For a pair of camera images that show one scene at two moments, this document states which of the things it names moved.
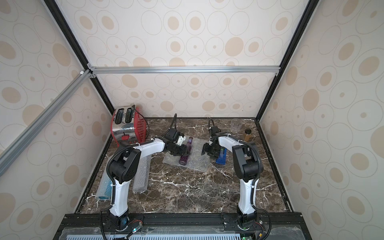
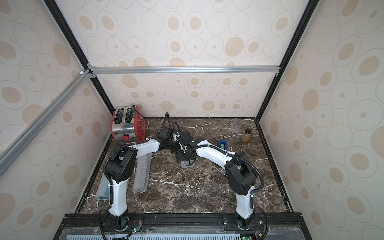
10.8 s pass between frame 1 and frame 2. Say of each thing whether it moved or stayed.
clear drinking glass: stayed
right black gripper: moved
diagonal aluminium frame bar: stayed
